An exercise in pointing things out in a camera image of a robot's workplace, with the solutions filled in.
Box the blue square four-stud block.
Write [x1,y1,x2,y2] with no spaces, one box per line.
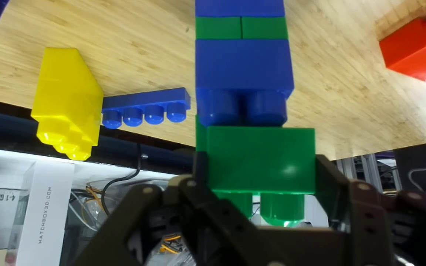
[194,38,296,129]

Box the white side bench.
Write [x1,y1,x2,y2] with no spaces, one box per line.
[0,144,196,199]

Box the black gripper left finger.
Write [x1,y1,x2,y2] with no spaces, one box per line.
[70,151,284,266]

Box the clear plastic storage bin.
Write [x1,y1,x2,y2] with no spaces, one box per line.
[67,182,126,266]

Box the blue stack base block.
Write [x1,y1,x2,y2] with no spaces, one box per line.
[194,0,287,20]

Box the black bench cable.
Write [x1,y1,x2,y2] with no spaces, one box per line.
[99,141,144,215]

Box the white cardboard box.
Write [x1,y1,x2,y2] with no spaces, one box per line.
[14,160,77,266]

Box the thin green stack block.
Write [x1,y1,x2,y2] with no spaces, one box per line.
[194,15,290,42]

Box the yellow narrow toy block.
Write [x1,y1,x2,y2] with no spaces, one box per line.
[30,46,105,163]

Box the red four-stud toy block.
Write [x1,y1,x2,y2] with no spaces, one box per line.
[378,11,426,92]

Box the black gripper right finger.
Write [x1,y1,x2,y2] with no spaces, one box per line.
[315,153,426,266]

